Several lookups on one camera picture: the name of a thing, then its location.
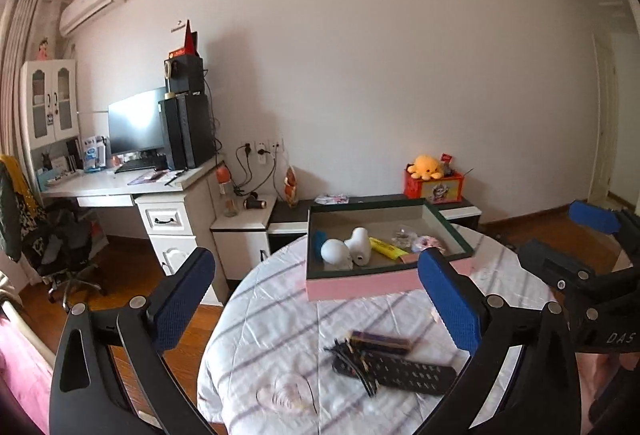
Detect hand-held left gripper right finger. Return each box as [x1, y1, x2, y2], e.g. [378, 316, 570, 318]
[416, 246, 585, 435]

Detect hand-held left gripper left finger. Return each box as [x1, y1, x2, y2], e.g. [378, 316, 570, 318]
[48, 246, 218, 435]

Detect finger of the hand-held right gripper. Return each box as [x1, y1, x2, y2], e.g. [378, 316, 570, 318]
[517, 239, 617, 299]
[567, 199, 640, 261]

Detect clear plastic wrapper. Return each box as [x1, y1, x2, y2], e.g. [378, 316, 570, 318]
[390, 225, 418, 248]

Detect yellow tube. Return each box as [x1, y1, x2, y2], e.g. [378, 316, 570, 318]
[369, 236, 412, 262]

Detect pink storage box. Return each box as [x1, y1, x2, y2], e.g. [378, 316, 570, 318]
[305, 197, 476, 302]

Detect white plastic curved object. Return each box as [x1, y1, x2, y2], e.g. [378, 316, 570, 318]
[344, 227, 373, 268]

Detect person's right hand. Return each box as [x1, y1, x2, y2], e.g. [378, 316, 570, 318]
[577, 352, 640, 421]

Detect small pink patterned item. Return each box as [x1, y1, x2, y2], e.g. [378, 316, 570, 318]
[412, 235, 446, 252]

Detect white desk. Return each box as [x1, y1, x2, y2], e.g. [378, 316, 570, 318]
[42, 155, 226, 311]

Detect white black nightstand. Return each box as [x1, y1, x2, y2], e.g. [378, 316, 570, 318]
[210, 192, 278, 283]

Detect black remote control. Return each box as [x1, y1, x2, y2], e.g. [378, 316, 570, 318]
[332, 350, 458, 397]

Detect dark purple slim box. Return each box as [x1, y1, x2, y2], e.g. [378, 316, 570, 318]
[348, 330, 413, 356]

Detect white door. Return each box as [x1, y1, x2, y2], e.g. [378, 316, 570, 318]
[590, 32, 621, 206]

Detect red printed box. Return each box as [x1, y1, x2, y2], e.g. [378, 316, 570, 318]
[403, 167, 468, 203]

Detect white ball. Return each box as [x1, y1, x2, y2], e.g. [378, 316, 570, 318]
[320, 239, 353, 271]

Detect desk papers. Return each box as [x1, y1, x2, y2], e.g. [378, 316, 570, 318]
[127, 170, 186, 186]

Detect black office chair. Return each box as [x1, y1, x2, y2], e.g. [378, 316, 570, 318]
[30, 207, 108, 306]

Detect black white low cabinet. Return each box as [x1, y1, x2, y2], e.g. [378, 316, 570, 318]
[267, 195, 483, 241]

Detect yellow octopus plush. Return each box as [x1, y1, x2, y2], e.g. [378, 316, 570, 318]
[406, 154, 446, 180]

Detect black keyboard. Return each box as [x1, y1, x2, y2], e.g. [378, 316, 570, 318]
[114, 158, 168, 174]

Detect orange snack bag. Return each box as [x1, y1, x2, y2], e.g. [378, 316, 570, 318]
[284, 165, 301, 208]

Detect blue white carton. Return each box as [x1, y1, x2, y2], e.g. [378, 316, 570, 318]
[82, 135, 108, 173]

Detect black computer tower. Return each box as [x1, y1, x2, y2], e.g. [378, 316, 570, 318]
[158, 92, 216, 170]

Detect pink bed cover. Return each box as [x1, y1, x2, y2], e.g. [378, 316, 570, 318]
[0, 305, 56, 435]

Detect black computer monitor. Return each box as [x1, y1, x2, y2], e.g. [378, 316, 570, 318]
[107, 87, 167, 156]

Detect leopard print garment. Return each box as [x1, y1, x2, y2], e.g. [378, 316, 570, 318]
[0, 155, 46, 263]

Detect black speaker box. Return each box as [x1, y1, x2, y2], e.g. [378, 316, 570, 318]
[163, 55, 206, 96]

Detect white glass-door cabinet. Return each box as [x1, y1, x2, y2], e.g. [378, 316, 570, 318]
[20, 59, 81, 176]

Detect beige curtain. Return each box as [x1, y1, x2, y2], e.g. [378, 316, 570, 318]
[0, 0, 66, 166]

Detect white air conditioner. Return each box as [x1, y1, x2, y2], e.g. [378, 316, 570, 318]
[59, 0, 130, 36]

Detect black power cable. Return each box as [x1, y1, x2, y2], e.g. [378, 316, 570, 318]
[232, 146, 278, 196]

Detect white wall sockets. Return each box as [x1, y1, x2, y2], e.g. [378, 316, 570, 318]
[239, 138, 286, 156]

